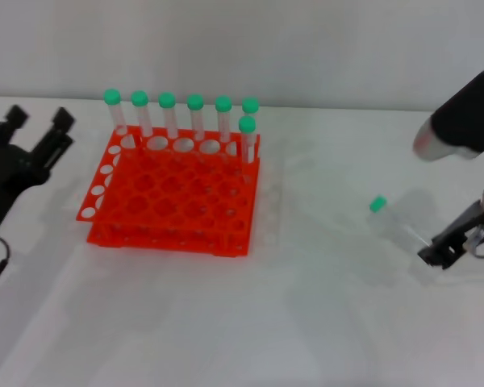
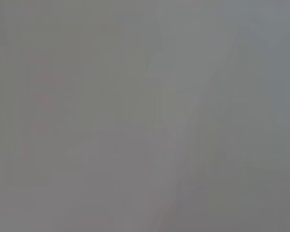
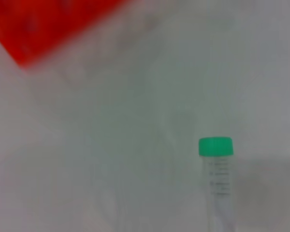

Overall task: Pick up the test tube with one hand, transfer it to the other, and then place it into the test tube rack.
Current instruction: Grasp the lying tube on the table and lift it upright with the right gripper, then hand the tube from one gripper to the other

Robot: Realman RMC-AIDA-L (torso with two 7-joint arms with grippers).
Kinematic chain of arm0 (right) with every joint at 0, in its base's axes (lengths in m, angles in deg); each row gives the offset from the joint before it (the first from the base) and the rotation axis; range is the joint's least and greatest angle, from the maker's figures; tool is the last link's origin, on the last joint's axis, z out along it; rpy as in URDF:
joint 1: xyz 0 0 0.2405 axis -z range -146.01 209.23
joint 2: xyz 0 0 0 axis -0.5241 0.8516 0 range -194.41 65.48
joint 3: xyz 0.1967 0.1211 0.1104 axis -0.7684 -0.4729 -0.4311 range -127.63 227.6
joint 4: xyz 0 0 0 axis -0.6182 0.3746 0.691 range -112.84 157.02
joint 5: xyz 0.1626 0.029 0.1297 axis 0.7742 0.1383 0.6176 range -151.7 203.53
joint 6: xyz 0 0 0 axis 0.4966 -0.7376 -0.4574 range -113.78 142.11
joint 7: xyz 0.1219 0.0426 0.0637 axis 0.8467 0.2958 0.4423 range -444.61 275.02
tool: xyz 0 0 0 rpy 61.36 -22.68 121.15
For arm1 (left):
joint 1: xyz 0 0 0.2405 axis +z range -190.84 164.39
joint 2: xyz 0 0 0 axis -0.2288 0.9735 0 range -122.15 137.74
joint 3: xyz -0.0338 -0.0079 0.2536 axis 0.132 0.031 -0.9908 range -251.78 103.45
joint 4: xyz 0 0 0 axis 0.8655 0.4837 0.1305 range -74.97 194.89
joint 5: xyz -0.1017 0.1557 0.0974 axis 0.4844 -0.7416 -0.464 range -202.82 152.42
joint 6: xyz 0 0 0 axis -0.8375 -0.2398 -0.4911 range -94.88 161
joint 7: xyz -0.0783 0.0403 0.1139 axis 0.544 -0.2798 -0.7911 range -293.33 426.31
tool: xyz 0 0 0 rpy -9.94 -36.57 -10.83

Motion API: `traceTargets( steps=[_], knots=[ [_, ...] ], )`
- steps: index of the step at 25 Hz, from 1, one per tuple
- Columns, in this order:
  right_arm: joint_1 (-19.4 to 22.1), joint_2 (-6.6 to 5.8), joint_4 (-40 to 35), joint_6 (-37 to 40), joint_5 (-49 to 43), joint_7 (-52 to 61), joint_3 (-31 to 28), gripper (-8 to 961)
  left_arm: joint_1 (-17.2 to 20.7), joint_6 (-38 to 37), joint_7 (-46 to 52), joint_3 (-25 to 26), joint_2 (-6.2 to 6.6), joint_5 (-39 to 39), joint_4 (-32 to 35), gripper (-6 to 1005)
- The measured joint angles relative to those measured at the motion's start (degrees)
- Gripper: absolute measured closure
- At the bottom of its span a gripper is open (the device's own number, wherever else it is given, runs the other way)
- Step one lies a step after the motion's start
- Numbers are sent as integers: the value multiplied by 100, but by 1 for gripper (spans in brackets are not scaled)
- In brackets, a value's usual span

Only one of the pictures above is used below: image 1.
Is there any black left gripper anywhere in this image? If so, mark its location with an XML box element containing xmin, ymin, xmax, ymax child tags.
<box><xmin>0</xmin><ymin>104</ymin><xmax>77</xmax><ymax>248</ymax></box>

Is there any green-capped clear test tube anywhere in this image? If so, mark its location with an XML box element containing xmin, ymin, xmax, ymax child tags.
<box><xmin>186</xmin><ymin>94</ymin><xmax>206</xmax><ymax>143</ymax></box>
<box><xmin>215</xmin><ymin>95</ymin><xmax>232</xmax><ymax>144</ymax></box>
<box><xmin>130</xmin><ymin>90</ymin><xmax>154</xmax><ymax>139</ymax></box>
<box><xmin>238</xmin><ymin>115</ymin><xmax>257</xmax><ymax>164</ymax></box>
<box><xmin>103</xmin><ymin>88</ymin><xmax>128</xmax><ymax>136</ymax></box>
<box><xmin>241</xmin><ymin>98</ymin><xmax>260</xmax><ymax>119</ymax></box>
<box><xmin>369</xmin><ymin>194</ymin><xmax>433</xmax><ymax>249</ymax></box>
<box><xmin>158</xmin><ymin>92</ymin><xmax>179</xmax><ymax>139</ymax></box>

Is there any orange plastic test tube rack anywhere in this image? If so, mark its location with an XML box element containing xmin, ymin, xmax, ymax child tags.
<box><xmin>75</xmin><ymin>125</ymin><xmax>261</xmax><ymax>257</ymax></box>

